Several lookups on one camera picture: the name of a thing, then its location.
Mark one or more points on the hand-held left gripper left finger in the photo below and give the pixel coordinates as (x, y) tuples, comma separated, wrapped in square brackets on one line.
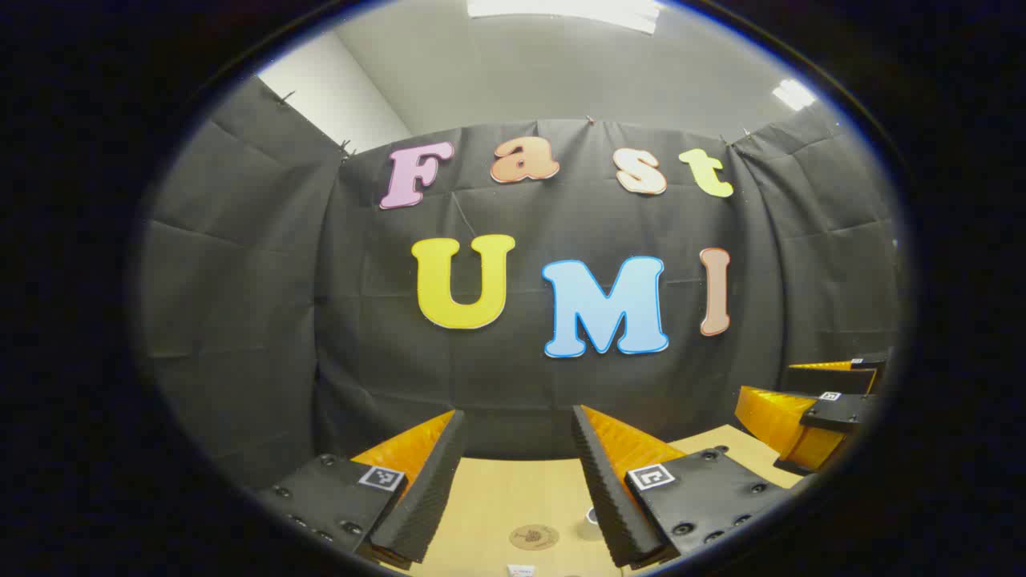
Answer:
[(429, 489)]

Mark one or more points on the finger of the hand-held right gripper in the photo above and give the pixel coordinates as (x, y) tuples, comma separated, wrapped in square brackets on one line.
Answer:
[(842, 410), (834, 379)]

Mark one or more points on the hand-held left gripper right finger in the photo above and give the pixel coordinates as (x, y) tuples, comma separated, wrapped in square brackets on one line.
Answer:
[(605, 497)]

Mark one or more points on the round wooden coaster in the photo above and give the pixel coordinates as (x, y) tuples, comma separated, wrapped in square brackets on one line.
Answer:
[(534, 537)]

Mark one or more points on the light wooden desktop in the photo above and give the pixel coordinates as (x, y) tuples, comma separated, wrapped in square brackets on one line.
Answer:
[(489, 497)]

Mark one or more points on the small ceiling light panel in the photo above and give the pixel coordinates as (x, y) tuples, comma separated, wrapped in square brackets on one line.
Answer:
[(793, 94)]

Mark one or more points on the long ceiling light panel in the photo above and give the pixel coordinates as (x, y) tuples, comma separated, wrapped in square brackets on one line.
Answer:
[(561, 11)]

